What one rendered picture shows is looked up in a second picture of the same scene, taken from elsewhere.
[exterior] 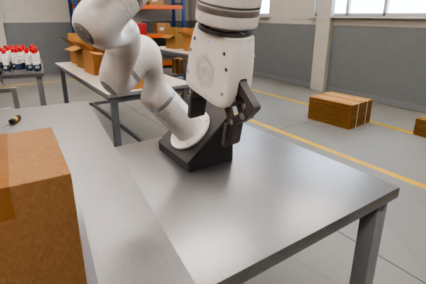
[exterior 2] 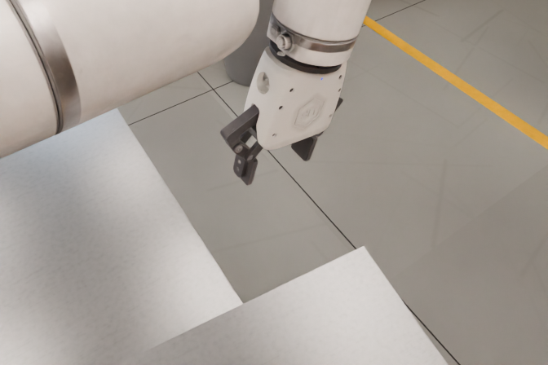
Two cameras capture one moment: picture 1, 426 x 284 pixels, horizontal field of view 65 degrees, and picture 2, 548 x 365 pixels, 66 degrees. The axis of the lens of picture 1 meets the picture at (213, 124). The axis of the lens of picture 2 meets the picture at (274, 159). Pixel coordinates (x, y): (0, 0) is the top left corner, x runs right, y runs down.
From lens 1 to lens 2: 0.65 m
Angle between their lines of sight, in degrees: 76
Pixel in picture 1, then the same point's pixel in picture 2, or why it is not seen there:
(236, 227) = (134, 259)
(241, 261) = (200, 258)
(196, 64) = (295, 116)
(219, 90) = (328, 115)
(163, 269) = (202, 353)
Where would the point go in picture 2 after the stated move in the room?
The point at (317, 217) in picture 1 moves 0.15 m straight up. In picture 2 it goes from (135, 169) to (118, 125)
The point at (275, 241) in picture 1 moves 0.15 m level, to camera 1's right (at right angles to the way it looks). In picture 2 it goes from (171, 218) to (181, 165)
